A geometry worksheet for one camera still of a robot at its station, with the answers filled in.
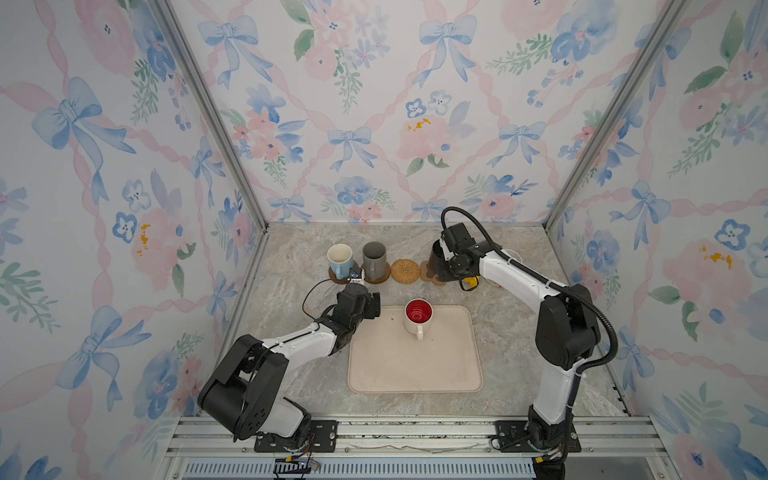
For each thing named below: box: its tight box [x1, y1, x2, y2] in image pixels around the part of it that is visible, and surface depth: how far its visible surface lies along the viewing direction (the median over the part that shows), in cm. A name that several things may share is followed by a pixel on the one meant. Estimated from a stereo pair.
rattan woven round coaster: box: [391, 259, 421, 284], surface depth 109 cm
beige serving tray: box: [348, 305, 484, 394], surface depth 89 cm
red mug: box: [404, 298, 434, 341], surface depth 90 cm
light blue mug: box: [327, 243, 354, 280], surface depth 99 cm
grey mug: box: [363, 241, 387, 281], surface depth 100 cm
